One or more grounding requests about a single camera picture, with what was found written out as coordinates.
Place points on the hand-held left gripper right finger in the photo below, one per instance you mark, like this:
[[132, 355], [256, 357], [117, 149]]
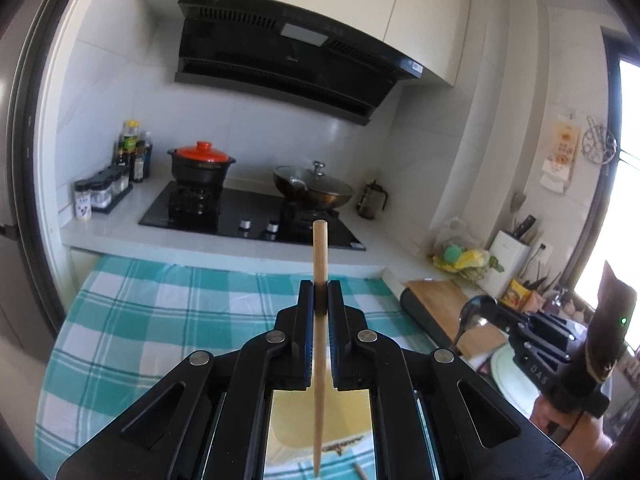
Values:
[[334, 350]]

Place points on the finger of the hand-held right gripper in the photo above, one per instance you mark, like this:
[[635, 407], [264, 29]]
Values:
[[537, 347], [535, 322]]

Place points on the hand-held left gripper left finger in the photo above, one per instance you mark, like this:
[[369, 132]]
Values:
[[306, 340]]

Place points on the metal spoon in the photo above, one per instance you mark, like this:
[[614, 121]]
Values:
[[475, 310]]

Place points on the pale yellow utensil holder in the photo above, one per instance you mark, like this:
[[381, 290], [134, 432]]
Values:
[[295, 420]]

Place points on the wooden chopstick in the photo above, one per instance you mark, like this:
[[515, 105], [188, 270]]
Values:
[[360, 472], [320, 260]]

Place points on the person's right hand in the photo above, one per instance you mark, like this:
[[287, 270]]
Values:
[[545, 412]]

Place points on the yellow packet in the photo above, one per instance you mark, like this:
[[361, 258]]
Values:
[[517, 294]]

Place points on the pale green plate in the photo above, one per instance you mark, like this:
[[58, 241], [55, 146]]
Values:
[[507, 380]]

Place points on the white knife holder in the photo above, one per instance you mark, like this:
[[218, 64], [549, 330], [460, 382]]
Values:
[[507, 265]]

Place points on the wooden cutting board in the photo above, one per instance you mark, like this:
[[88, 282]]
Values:
[[460, 310]]

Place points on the black board stand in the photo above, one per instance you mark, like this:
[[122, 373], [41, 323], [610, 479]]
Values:
[[417, 312]]

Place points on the plastic bag of fruit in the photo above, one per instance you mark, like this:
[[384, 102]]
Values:
[[460, 255]]

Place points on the black gas stove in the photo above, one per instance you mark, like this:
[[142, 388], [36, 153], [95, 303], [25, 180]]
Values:
[[240, 215]]

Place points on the dark wok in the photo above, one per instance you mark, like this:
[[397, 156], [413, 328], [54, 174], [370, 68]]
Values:
[[315, 197]]

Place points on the glass french press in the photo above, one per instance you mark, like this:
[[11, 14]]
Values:
[[371, 202]]

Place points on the teal checked tablecloth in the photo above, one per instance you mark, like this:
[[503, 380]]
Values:
[[150, 310]]

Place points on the glass wok lid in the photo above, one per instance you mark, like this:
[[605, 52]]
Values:
[[312, 175]]

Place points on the window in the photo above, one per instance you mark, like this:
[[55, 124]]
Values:
[[627, 160]]

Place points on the hanging metal trivet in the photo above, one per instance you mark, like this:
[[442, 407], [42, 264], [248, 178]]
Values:
[[597, 142]]

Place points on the black clay pot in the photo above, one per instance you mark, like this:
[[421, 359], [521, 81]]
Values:
[[200, 172]]

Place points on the red pot lid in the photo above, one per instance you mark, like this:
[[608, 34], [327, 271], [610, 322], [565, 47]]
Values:
[[201, 152]]

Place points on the dark sauce bottle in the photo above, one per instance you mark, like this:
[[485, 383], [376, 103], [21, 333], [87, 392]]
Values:
[[140, 162], [121, 155]]

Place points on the spice jar rack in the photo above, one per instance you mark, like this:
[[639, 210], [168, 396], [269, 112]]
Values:
[[112, 185]]

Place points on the white shaker jar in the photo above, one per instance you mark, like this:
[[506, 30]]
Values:
[[83, 202]]

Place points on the black range hood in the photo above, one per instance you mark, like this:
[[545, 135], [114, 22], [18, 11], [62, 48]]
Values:
[[280, 55]]

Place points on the wall socket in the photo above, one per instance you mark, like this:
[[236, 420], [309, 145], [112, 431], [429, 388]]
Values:
[[543, 254]]

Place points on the wall calendar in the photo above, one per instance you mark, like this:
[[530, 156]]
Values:
[[562, 152]]

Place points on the dark door frame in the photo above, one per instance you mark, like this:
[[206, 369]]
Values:
[[25, 135]]

